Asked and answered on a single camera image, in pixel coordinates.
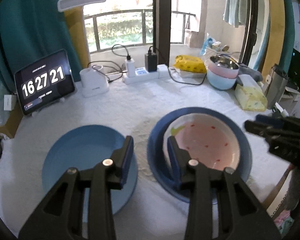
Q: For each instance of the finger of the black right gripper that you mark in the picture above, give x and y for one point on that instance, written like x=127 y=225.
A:
x=269 y=120
x=260 y=128

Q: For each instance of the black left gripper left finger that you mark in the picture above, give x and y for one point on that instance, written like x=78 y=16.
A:
x=59 y=214

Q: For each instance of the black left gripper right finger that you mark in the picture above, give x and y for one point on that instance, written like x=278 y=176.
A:
x=240 y=214

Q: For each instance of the pink strawberry bowl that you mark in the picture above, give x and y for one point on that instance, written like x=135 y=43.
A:
x=206 y=138

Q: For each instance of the blue plate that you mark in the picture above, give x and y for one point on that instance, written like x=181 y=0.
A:
x=83 y=148

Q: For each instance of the large blue bowl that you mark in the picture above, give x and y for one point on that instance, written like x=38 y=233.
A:
x=160 y=168

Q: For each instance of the yellow tissue pack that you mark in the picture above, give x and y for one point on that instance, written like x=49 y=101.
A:
x=249 y=94

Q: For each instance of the grey metal container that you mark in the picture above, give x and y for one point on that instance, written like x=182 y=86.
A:
x=274 y=86

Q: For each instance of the pink and blue pot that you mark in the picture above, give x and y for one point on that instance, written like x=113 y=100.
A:
x=222 y=71

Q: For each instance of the white textured table cloth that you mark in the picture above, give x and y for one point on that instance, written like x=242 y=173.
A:
x=152 y=213

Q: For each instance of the yellow wet wipes pack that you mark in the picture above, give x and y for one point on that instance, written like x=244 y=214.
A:
x=190 y=64

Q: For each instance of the brown cardboard box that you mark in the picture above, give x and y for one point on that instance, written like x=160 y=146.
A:
x=9 y=129

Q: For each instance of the hanging light blue towel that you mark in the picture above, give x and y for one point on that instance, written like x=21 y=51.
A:
x=235 y=12

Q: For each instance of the small white box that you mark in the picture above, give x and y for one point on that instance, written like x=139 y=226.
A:
x=9 y=102

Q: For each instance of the black power adapter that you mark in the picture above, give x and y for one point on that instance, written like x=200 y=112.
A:
x=151 y=62

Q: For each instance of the tablet showing clock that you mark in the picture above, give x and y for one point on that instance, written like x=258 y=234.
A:
x=44 y=82

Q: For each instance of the white power strip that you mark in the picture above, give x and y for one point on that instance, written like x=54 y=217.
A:
x=142 y=75

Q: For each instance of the white desk lamp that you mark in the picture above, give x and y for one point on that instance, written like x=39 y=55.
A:
x=93 y=80

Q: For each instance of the white phone charger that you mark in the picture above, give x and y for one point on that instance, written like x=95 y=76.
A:
x=130 y=67

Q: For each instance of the teal curtain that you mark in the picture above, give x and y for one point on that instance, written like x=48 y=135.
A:
x=30 y=30

